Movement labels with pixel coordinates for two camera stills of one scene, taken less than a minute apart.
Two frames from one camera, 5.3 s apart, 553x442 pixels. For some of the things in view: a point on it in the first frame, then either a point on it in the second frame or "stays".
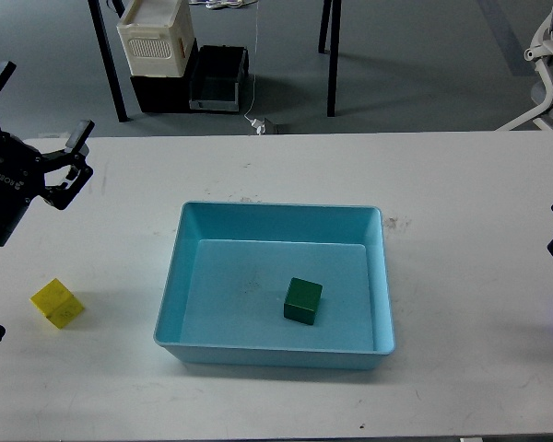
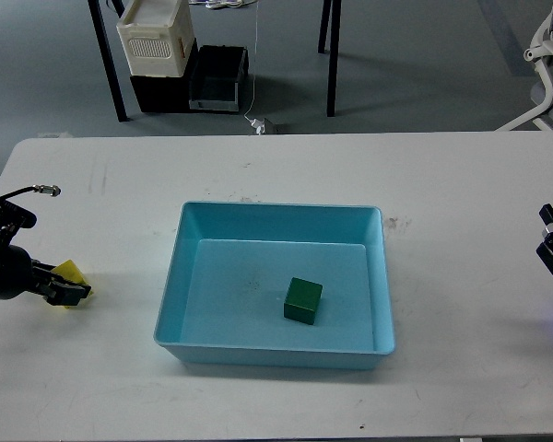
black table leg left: (108, 60) stays
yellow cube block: (57, 304) to (70, 270)
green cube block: (301, 299) stays
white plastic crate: (158, 37) stays
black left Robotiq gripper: (13, 175) to (12, 273)
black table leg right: (335, 19) stays
